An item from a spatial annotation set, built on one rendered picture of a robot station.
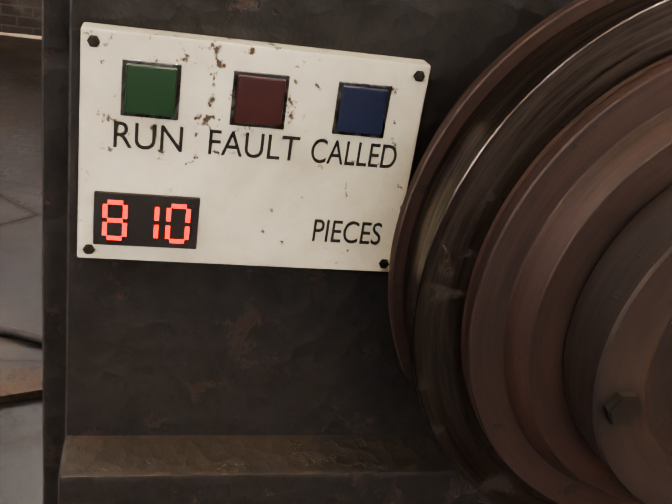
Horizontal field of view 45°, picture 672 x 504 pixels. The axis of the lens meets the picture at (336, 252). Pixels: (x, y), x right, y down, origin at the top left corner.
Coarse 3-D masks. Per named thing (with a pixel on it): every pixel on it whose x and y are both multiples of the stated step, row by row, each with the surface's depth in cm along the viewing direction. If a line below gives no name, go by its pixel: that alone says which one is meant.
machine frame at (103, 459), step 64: (64, 0) 65; (128, 0) 58; (192, 0) 59; (256, 0) 60; (320, 0) 61; (384, 0) 62; (448, 0) 63; (512, 0) 64; (64, 64) 67; (448, 64) 65; (64, 128) 69; (64, 192) 72; (64, 256) 74; (64, 320) 77; (128, 320) 69; (192, 320) 70; (256, 320) 72; (320, 320) 73; (384, 320) 74; (64, 384) 80; (128, 384) 72; (192, 384) 73; (256, 384) 75; (320, 384) 76; (384, 384) 77; (64, 448) 72; (128, 448) 73; (192, 448) 74; (256, 448) 75; (320, 448) 77; (384, 448) 78
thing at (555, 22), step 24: (576, 0) 56; (600, 0) 56; (552, 24) 56; (528, 48) 56; (504, 72) 57; (480, 96) 57; (456, 120) 58; (432, 144) 58; (432, 168) 59; (408, 192) 60; (408, 216) 60; (408, 240) 61; (408, 360) 66
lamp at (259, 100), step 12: (240, 84) 60; (252, 84) 60; (264, 84) 60; (276, 84) 60; (240, 96) 60; (252, 96) 60; (264, 96) 61; (276, 96) 61; (240, 108) 61; (252, 108) 61; (264, 108) 61; (276, 108) 61; (240, 120) 61; (252, 120) 61; (264, 120) 61; (276, 120) 62
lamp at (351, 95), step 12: (348, 96) 62; (360, 96) 62; (372, 96) 62; (384, 96) 62; (348, 108) 62; (360, 108) 62; (372, 108) 63; (384, 108) 63; (348, 120) 63; (360, 120) 63; (372, 120) 63; (360, 132) 63; (372, 132) 64
